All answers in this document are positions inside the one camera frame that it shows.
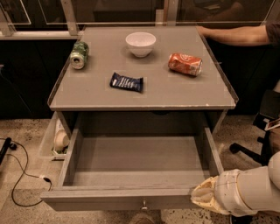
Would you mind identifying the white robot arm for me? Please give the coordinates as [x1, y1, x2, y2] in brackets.
[191, 152, 280, 217]

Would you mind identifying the orange soda can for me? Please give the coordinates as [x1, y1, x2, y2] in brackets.
[168, 52, 202, 76]

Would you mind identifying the white cup in bin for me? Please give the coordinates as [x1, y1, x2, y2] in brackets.
[53, 129, 70, 152]

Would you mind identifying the grey drawer cabinet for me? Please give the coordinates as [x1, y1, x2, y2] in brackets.
[46, 25, 240, 138]

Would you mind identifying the black office chair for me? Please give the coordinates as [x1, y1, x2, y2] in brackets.
[228, 88, 280, 167]

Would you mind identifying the grey top drawer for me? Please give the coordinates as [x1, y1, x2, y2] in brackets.
[41, 128, 223, 211]

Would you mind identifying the black cable on floor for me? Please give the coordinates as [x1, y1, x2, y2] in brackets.
[0, 137, 53, 208]

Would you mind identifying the green soda can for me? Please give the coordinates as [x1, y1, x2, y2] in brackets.
[70, 41, 89, 69]

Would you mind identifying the person's bare forearm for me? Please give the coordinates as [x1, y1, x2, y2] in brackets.
[197, 23, 280, 46]

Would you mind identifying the white bowl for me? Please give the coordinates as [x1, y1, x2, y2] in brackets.
[125, 31, 157, 58]

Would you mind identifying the dark blue snack packet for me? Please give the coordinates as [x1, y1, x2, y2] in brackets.
[109, 73, 144, 93]

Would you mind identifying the person's tan trouser leg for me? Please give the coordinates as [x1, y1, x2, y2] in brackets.
[269, 128, 280, 154]

